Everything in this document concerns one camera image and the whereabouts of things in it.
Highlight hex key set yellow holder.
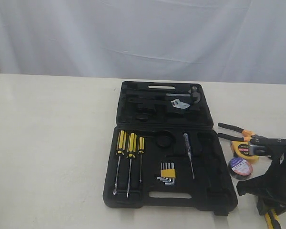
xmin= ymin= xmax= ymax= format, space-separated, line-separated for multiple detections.
xmin=157 ymin=162 xmax=176 ymax=186

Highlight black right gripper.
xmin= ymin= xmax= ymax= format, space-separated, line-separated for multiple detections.
xmin=236 ymin=157 xmax=286 ymax=215

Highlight yellow tape measure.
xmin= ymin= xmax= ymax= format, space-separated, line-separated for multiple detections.
xmin=230 ymin=141 xmax=259 ymax=164

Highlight middle yellow black screwdriver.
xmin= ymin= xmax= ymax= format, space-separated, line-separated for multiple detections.
xmin=126 ymin=133 xmax=137 ymax=198

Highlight black plastic tool case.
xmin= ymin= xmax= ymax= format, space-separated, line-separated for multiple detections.
xmin=103 ymin=81 xmax=238 ymax=216

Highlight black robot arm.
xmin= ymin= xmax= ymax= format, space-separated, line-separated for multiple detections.
xmin=236 ymin=138 xmax=286 ymax=215

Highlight black electrical tape roll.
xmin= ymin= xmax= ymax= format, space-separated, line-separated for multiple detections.
xmin=227 ymin=157 xmax=253 ymax=180

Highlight small yellow black screwdriver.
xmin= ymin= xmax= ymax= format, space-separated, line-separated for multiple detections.
xmin=138 ymin=136 xmax=145 ymax=183

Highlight yellow black utility knife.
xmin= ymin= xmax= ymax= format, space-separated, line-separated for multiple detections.
xmin=265 ymin=209 xmax=282 ymax=229

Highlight pliers black orange handles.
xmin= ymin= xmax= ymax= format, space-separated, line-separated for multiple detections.
xmin=217 ymin=122 xmax=265 ymax=142

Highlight large yellow black screwdriver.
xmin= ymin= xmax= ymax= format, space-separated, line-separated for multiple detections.
xmin=113 ymin=130 xmax=127 ymax=195

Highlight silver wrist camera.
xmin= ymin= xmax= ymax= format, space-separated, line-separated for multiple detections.
xmin=249 ymin=137 xmax=286 ymax=158

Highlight adjustable wrench with label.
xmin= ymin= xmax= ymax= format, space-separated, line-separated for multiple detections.
xmin=171 ymin=99 xmax=191 ymax=110

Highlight clear handle tester screwdriver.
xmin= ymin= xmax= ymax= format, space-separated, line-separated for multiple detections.
xmin=189 ymin=138 xmax=195 ymax=180

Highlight claw hammer steel head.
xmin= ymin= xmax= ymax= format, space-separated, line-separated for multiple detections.
xmin=166 ymin=86 xmax=201 ymax=104

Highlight white backdrop curtain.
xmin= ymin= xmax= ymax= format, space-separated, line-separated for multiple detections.
xmin=0 ymin=0 xmax=286 ymax=84

